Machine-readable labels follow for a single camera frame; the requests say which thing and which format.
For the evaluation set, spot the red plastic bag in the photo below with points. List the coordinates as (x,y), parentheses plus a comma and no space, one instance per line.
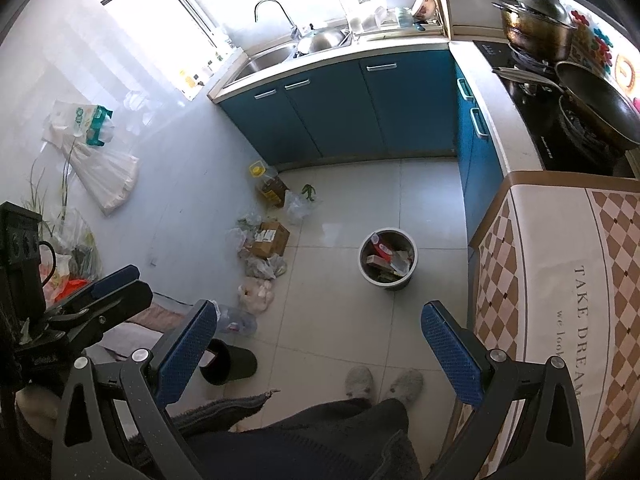
(70,287)

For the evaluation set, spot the yellow capped oil bottle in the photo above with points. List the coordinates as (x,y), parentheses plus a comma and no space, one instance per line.
(267,185)

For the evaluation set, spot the blue kitchen cabinet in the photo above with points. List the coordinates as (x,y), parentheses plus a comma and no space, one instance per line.
(375,110)

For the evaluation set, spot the pink floor mat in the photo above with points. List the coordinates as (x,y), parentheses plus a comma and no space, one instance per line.
(150,317)

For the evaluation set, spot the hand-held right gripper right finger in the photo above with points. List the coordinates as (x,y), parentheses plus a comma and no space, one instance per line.
(452,355)

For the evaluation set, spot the kitchen window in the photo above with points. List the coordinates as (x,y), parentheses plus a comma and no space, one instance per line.
(150,20)

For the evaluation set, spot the grey trash bin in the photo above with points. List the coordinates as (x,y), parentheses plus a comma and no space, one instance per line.
(364,272)

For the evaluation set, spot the green white package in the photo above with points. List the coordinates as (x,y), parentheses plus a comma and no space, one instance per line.
(99,125)

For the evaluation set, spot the clear plastic bag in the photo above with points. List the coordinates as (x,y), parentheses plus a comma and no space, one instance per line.
(240,232)

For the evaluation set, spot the checked tablecloth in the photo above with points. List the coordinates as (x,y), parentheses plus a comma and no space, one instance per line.
(550,270)

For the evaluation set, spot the grey fuzzy slipper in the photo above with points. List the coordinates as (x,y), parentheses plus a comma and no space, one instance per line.
(360,382)
(405,385)

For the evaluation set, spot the black wok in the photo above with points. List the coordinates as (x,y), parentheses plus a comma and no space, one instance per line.
(595,105)

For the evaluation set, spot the clear bag with greens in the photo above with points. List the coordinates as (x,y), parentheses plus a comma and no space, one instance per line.
(300,207)

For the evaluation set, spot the steel pot with lid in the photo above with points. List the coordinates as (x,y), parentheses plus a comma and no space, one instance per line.
(537,25)

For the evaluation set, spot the white hanging plastic bag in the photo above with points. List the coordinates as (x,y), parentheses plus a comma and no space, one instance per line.
(107,175)

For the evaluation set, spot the bag of green onions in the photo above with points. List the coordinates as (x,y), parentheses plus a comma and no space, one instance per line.
(75,240)

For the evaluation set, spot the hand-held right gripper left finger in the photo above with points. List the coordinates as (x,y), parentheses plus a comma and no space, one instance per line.
(185,355)

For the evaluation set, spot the pink filled plastic bag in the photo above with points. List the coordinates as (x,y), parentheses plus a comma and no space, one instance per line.
(257,294)

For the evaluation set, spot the clear plastic water bottle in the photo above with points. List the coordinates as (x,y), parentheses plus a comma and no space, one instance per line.
(237,321)

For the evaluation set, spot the small black bin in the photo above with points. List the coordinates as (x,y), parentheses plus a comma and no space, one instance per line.
(240,362)

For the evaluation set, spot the black cooktop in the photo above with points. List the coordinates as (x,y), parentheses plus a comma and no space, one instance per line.
(530,120)

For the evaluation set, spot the colourful wall stickers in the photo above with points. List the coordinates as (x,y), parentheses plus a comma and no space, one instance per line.
(607,45)

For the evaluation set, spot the steel sink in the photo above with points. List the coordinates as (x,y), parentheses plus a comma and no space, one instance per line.
(265,62)

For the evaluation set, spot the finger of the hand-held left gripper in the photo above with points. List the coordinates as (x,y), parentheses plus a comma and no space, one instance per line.
(117,277)
(120,302)

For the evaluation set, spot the brown cardboard box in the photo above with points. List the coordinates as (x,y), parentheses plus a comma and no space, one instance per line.
(270,240)

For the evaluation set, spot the chrome faucet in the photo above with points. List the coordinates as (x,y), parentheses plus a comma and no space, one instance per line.
(272,5)

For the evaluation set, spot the person's left forearm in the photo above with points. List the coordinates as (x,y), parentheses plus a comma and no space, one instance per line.
(35,407)

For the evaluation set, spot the person's dark clothing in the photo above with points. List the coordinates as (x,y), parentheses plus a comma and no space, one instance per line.
(310,445)

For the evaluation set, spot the steel basin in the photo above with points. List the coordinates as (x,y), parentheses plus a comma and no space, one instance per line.
(322,41)

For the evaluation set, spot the dish rack with dishes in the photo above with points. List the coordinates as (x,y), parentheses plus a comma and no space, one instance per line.
(395,5)

